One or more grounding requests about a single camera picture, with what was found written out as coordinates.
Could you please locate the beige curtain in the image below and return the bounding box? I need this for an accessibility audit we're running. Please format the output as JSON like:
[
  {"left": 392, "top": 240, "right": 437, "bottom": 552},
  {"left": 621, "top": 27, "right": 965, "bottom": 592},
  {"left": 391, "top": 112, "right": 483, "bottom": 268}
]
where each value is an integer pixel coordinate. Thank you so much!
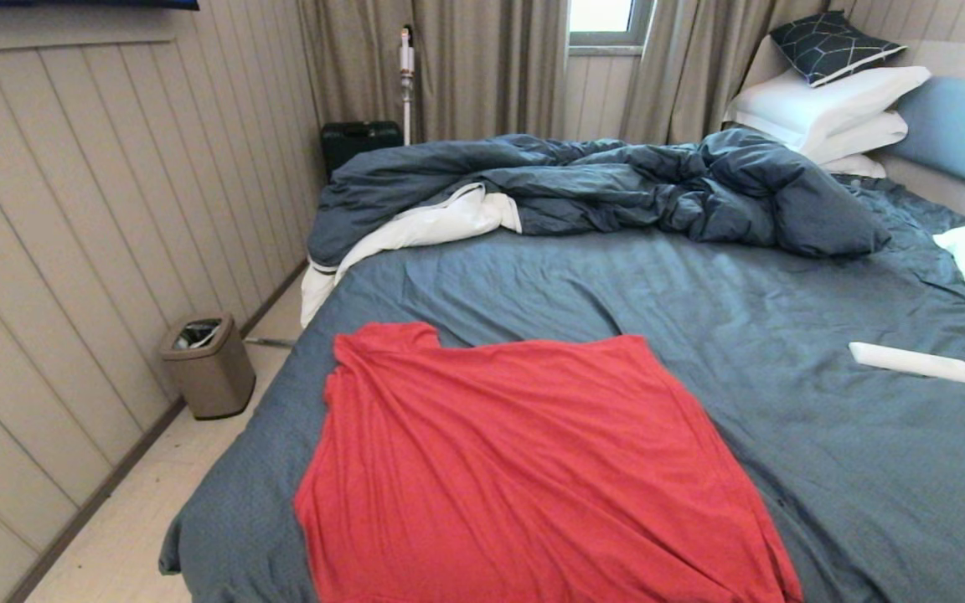
[
  {"left": 621, "top": 0, "right": 835, "bottom": 145},
  {"left": 297, "top": 0, "right": 571, "bottom": 147}
]

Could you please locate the black hard case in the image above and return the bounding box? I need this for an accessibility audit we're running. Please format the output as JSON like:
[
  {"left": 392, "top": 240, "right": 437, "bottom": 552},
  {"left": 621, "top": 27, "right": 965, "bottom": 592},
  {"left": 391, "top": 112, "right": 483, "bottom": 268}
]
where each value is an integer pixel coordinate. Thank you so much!
[{"left": 320, "top": 121, "right": 404, "bottom": 178}]

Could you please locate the dark wall screen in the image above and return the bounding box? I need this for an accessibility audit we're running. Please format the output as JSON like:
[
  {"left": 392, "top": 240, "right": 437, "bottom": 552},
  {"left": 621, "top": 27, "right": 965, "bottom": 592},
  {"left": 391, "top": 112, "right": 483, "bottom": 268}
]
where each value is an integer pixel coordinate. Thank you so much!
[{"left": 0, "top": 0, "right": 200, "bottom": 12}]

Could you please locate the white stick vacuum cleaner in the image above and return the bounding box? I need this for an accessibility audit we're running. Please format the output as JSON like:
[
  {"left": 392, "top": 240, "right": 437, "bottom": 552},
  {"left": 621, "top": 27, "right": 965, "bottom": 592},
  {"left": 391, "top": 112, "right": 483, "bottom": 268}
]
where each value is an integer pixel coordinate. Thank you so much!
[{"left": 399, "top": 25, "right": 415, "bottom": 145}]

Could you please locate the blue headboard pad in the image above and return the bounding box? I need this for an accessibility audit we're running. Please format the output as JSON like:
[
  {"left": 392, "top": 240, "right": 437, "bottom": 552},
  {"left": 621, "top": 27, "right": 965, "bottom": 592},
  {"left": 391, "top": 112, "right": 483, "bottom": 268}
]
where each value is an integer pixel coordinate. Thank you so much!
[{"left": 893, "top": 75, "right": 965, "bottom": 202}]

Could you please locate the black and white trash bag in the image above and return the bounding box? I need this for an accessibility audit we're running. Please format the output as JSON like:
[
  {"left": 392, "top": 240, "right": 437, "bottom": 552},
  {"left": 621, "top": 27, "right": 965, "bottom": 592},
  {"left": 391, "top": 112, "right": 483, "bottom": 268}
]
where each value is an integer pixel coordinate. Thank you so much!
[{"left": 174, "top": 318, "right": 224, "bottom": 350}]

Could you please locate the grey framed window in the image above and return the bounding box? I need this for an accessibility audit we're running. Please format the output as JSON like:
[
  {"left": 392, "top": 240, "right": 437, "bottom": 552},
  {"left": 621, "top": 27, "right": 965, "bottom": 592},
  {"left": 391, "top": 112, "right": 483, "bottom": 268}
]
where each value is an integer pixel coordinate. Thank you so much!
[{"left": 568, "top": 0, "right": 656, "bottom": 56}]

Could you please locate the white bed linen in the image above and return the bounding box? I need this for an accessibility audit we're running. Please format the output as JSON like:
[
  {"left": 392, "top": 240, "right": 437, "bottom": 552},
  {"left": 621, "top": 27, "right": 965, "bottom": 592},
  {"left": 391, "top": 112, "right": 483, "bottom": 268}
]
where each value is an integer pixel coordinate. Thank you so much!
[{"left": 300, "top": 183, "right": 524, "bottom": 329}]

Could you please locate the bronze trash bin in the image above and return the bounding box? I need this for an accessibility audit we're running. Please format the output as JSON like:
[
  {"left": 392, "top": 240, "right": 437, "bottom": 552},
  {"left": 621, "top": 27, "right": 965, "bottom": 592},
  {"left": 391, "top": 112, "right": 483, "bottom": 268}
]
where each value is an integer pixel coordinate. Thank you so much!
[{"left": 159, "top": 314, "right": 256, "bottom": 420}]

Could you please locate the white flat remote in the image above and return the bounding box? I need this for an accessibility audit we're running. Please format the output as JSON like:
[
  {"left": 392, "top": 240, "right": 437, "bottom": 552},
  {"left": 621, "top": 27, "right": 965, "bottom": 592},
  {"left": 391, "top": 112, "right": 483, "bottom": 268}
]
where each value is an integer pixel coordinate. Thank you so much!
[{"left": 849, "top": 342, "right": 965, "bottom": 385}]

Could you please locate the large white pillow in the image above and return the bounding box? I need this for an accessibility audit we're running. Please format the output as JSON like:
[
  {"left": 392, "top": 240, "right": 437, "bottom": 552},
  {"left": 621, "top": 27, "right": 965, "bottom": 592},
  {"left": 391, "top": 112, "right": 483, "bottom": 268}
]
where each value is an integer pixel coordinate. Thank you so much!
[{"left": 724, "top": 65, "right": 931, "bottom": 154}]

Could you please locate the dark blue crumpled duvet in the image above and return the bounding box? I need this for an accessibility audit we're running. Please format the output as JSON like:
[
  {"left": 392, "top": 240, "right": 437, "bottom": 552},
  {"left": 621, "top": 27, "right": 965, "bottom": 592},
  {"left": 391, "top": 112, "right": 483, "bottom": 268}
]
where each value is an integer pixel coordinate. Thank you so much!
[{"left": 308, "top": 127, "right": 890, "bottom": 269}]

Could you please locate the red t-shirt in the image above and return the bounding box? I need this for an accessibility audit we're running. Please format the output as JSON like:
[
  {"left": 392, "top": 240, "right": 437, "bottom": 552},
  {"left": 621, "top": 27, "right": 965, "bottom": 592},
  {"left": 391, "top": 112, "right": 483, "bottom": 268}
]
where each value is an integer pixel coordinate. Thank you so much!
[{"left": 292, "top": 322, "right": 804, "bottom": 603}]

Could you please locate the dark patterned cushion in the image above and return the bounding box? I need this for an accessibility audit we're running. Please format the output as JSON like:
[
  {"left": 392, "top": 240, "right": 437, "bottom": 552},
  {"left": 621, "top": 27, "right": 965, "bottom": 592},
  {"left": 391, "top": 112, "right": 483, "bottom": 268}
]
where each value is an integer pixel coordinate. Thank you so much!
[{"left": 769, "top": 10, "right": 908, "bottom": 88}]

